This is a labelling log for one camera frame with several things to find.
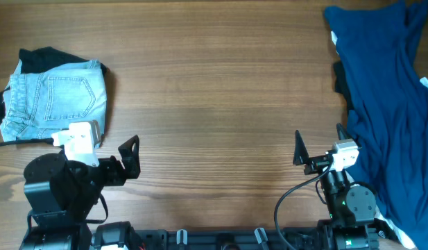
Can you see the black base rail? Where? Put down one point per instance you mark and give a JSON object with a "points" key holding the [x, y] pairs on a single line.
{"points": [[259, 238]]}

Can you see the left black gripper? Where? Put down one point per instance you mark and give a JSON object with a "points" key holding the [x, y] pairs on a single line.
{"points": [[132, 160]]}

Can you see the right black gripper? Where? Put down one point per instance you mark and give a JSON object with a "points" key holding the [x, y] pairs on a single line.
{"points": [[301, 157]]}

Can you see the black folded garment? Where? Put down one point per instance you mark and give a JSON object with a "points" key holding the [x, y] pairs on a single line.
{"points": [[42, 60]]}

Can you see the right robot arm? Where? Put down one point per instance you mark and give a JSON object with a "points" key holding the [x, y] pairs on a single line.
{"points": [[351, 205]]}

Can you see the light blue denim shorts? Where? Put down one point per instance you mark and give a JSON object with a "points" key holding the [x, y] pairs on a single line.
{"points": [[37, 105]]}

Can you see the dark blue shirt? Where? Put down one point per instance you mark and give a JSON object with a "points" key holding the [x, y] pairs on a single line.
{"points": [[389, 115]]}

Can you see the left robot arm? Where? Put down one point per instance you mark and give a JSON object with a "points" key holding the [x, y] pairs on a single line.
{"points": [[62, 192]]}

